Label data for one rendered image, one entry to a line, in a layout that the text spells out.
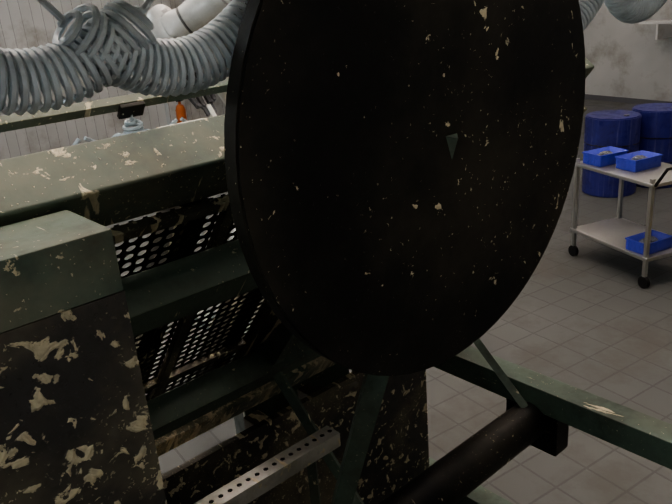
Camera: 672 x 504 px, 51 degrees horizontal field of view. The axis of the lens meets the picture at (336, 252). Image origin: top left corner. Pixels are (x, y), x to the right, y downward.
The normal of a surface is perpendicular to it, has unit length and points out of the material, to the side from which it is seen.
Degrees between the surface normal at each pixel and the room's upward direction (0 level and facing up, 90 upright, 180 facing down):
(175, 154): 39
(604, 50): 90
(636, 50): 90
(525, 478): 0
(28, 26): 90
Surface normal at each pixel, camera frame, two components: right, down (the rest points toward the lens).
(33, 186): 0.36, -0.59
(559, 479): -0.07, -0.93
